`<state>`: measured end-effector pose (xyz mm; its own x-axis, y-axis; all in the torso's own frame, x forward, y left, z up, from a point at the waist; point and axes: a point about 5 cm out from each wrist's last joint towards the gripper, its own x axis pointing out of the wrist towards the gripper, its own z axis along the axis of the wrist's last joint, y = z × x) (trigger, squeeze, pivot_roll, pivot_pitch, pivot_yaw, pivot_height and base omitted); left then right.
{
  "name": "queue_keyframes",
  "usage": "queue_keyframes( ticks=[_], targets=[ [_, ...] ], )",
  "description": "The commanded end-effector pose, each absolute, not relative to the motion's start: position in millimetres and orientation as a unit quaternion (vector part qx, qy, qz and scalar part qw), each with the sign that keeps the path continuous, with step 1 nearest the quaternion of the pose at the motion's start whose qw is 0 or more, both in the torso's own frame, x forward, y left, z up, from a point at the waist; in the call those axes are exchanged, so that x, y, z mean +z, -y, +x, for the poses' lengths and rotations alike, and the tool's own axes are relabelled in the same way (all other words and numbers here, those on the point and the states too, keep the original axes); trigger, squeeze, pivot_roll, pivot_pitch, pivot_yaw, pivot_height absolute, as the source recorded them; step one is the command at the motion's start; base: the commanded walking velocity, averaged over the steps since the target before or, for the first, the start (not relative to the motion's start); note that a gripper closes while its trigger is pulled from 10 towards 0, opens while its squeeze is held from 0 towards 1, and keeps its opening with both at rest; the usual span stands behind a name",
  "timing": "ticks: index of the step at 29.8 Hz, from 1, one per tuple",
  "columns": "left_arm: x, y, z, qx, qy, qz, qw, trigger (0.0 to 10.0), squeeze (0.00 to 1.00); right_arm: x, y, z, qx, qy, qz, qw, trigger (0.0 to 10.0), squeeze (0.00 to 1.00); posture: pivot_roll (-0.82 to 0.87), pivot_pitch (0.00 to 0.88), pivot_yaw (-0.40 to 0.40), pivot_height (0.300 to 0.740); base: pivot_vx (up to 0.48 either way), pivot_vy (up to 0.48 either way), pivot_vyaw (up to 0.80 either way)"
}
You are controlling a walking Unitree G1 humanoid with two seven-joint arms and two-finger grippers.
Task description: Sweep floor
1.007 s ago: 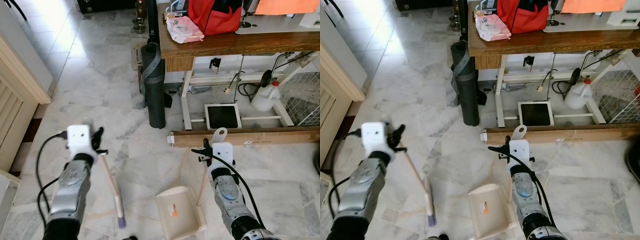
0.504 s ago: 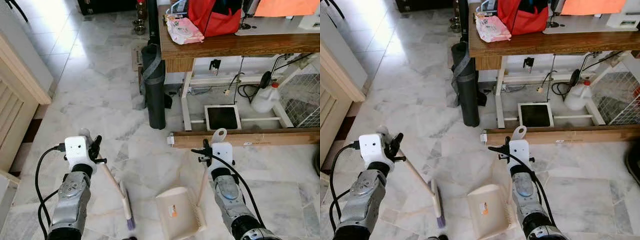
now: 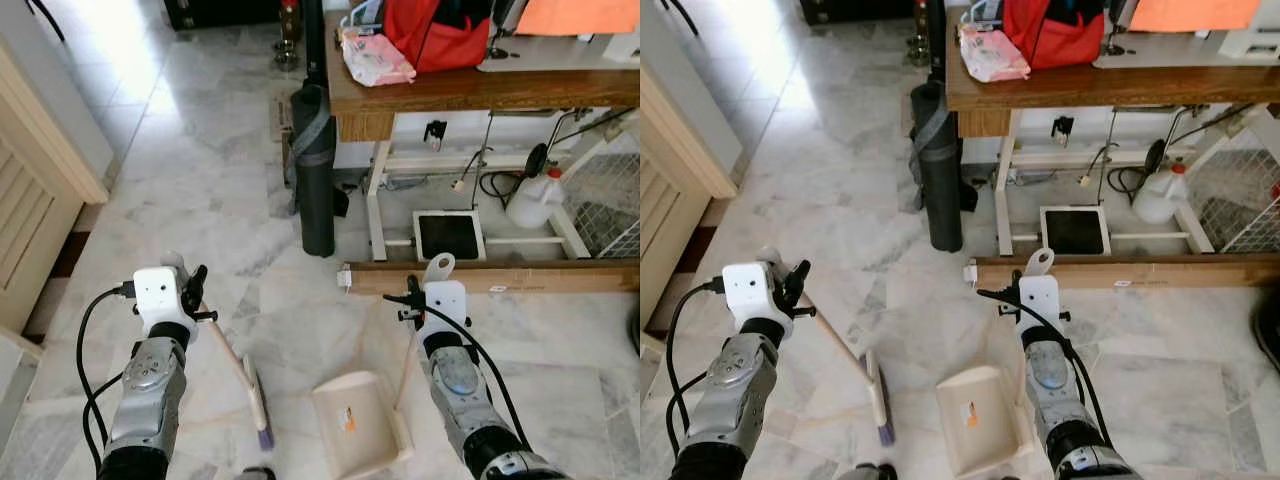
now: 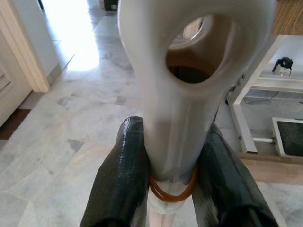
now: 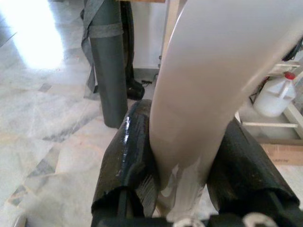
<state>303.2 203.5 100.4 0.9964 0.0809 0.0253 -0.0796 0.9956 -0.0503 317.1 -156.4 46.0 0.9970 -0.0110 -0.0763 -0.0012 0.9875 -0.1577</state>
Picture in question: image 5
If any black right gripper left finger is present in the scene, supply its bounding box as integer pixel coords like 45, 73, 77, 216
91, 99, 160, 227

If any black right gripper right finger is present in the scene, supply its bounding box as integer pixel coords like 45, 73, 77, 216
206, 117, 300, 218

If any long brown cardboard box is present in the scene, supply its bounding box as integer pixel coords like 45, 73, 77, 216
259, 143, 303, 166

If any white jug with red cap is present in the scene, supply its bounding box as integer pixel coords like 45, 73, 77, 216
253, 72, 296, 118

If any dark grey rolled mat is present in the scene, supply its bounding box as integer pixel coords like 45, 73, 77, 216
89, 0, 129, 130

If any grey fabric strap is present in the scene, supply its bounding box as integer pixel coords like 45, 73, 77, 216
80, 0, 124, 94

